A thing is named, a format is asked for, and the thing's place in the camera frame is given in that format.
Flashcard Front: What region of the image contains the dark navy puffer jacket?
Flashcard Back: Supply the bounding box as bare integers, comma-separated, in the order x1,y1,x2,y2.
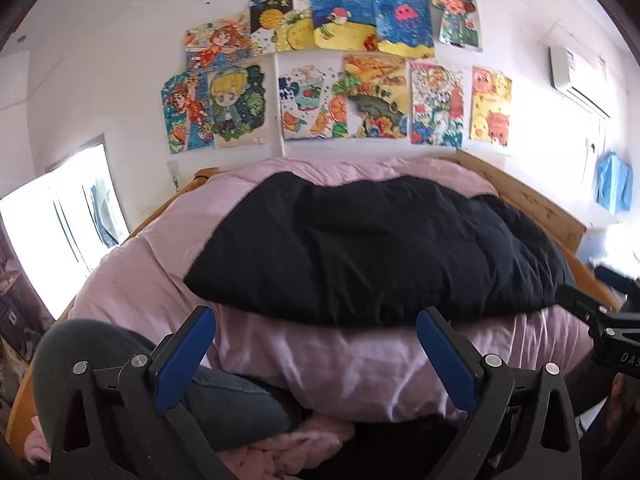
184,172,574,328

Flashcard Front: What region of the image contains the dark grey trouser leg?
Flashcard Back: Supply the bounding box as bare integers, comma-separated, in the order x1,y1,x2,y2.
31,317,294,453

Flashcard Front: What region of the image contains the pink fuzzy blanket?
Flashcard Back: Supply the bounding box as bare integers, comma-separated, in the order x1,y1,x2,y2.
55,410,355,479

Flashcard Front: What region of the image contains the pink bed sheet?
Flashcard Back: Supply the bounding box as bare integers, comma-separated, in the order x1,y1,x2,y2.
70,157,592,422

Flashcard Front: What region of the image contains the bright window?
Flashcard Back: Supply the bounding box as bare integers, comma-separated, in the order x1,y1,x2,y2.
1,140,129,320

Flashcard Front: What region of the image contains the white air conditioner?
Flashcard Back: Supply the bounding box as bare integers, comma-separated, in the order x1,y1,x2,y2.
549,47,611,119

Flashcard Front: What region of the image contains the yellow chicks drawing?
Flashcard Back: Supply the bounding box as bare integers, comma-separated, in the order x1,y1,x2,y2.
470,66,512,148

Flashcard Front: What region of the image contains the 2024 dragon drawing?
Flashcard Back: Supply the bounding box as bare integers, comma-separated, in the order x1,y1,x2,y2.
410,60,464,148

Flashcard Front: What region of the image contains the grey whale flowers drawing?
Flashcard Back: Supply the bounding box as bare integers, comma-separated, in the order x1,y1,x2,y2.
343,53,409,139

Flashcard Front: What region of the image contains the red-haired mermaid drawing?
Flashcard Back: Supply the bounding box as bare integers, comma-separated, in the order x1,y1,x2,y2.
160,72,215,154

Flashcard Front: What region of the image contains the red-haired doll drawing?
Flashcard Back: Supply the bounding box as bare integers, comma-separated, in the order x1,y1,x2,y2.
431,0,483,51

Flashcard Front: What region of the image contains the blonde anime girl drawing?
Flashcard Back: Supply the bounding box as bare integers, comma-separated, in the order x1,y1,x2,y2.
206,63,267,150

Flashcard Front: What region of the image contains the orange slices drink drawing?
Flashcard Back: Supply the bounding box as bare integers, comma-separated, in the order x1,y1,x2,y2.
279,65,348,141

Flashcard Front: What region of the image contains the pink jellyfish drawing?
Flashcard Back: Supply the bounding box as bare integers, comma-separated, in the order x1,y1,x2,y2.
373,0,435,58

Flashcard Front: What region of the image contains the orange-haired girl swimming drawing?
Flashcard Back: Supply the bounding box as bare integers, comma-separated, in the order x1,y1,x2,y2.
184,10,252,74

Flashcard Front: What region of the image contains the blue sea yellow sand drawing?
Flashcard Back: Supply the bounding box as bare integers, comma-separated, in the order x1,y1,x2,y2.
310,0,378,52

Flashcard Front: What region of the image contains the pineapple yellow black drawing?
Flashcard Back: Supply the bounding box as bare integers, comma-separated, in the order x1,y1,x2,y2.
250,0,316,56

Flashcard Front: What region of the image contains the wooden bed frame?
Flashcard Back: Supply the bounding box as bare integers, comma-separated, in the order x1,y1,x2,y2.
6,150,622,458

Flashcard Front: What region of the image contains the blue clothing on wall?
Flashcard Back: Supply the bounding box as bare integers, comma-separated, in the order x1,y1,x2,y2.
597,153,634,214

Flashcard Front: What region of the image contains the white wall pipe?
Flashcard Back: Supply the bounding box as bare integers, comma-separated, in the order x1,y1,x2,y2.
272,52,286,157

